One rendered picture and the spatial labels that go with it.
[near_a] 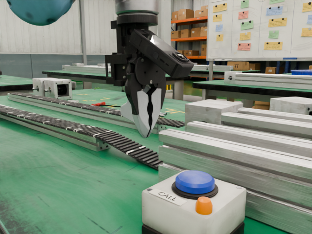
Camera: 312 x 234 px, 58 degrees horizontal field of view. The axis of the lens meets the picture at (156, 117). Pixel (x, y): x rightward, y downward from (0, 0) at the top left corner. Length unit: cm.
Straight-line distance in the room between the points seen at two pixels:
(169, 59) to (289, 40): 308
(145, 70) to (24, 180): 27
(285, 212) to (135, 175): 24
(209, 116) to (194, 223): 36
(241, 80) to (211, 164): 188
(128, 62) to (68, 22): 1212
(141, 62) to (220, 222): 29
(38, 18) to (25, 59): 1141
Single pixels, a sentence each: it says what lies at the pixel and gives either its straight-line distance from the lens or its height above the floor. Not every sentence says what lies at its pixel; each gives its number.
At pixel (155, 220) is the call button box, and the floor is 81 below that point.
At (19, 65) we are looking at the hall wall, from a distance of 1175.
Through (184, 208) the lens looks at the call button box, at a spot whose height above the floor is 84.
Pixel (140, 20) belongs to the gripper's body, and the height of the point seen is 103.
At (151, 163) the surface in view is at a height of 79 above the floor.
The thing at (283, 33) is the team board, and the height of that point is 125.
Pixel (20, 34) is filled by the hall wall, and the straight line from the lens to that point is 1182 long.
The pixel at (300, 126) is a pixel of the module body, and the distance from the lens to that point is 52.
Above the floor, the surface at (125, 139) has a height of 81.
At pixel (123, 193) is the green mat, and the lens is 43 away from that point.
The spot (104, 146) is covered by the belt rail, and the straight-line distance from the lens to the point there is 62.
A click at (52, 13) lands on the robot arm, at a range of 41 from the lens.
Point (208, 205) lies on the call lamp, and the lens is 26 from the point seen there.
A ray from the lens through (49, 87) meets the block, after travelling 141.
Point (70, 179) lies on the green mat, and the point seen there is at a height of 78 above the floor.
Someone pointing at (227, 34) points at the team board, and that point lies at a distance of 386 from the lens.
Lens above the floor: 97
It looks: 12 degrees down
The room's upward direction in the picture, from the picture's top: straight up
